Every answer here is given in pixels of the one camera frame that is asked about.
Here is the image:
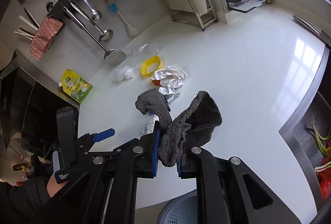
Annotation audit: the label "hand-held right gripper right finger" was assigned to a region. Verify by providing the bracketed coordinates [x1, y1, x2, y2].
[176, 133, 293, 224]

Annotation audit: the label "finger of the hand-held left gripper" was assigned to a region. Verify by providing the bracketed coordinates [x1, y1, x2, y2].
[75, 128, 116, 153]

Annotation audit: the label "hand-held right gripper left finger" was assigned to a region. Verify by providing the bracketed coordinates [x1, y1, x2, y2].
[31, 121, 160, 224]

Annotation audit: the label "white perforated plastic bin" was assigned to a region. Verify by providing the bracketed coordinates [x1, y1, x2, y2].
[156, 189, 205, 224]

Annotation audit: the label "dark grey cloth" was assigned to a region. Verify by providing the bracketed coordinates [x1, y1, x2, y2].
[135, 90, 223, 168]

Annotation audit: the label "person's left forearm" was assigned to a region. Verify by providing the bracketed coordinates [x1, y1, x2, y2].
[0, 176, 61, 224]

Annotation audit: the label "crumpled white tissue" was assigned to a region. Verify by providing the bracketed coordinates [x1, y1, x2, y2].
[140, 114, 160, 140]

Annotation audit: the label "yellow green pouch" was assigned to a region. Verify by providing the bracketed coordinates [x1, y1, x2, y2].
[60, 69, 94, 105]

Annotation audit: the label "small white plastic spoon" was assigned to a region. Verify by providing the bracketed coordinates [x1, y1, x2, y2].
[163, 92, 181, 104]

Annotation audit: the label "crumpled clear plastic wrap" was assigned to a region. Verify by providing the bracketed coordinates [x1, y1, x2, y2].
[111, 65, 136, 84]

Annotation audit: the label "metal spatula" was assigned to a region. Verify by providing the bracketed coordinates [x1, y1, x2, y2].
[61, 3, 127, 67]

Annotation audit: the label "crumpled white paper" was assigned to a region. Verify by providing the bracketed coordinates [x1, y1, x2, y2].
[151, 65, 188, 95]

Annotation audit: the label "pink sponge cloth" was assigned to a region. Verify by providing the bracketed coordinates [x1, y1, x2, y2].
[29, 17, 65, 61]

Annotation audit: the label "metal ladle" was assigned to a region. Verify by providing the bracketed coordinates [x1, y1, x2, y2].
[67, 0, 114, 43]

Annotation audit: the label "bundle of chopsticks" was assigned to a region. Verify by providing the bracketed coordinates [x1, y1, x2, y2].
[14, 7, 41, 40]

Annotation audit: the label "blue white bottle brush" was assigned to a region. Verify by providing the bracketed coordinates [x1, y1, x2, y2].
[109, 3, 138, 37]

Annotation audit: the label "stainless steel sink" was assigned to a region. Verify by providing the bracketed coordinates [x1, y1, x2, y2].
[279, 90, 331, 215]

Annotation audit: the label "metal cutting board rack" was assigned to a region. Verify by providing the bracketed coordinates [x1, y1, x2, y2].
[158, 0, 218, 31]

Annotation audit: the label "green onions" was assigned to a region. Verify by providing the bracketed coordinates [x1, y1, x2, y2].
[309, 114, 331, 173]

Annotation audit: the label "red plastic bag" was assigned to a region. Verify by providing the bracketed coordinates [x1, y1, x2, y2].
[317, 140, 331, 200]

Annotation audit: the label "yellow plastic ring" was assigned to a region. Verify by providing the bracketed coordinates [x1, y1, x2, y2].
[141, 56, 165, 76]

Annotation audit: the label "metal spoon with smiley handle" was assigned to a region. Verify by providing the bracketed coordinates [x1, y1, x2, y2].
[75, 0, 102, 22]

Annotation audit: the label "metal handled knife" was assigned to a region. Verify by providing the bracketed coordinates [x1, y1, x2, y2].
[293, 15, 331, 49]

